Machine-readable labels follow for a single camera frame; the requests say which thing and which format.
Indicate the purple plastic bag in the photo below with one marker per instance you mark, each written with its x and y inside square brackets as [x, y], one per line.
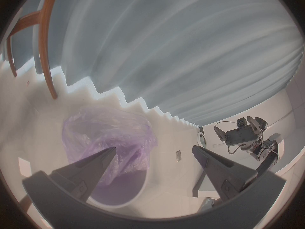
[107, 132]

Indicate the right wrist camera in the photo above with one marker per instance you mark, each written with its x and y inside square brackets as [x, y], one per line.
[241, 122]

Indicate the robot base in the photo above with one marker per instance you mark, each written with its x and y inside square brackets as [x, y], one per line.
[211, 202]

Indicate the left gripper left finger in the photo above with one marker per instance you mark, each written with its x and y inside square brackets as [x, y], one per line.
[81, 175]

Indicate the pale blue curtain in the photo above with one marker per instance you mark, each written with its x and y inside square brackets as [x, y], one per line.
[166, 44]

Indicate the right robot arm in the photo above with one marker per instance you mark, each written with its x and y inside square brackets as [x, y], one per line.
[264, 154]

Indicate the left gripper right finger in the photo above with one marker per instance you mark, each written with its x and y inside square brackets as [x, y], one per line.
[226, 173]

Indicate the white trash bin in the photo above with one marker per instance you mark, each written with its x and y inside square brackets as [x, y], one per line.
[146, 178]

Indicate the white cushioned wooden chair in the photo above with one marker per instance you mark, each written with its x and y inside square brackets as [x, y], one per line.
[44, 44]

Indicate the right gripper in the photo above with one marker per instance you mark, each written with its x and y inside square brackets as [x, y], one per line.
[240, 135]

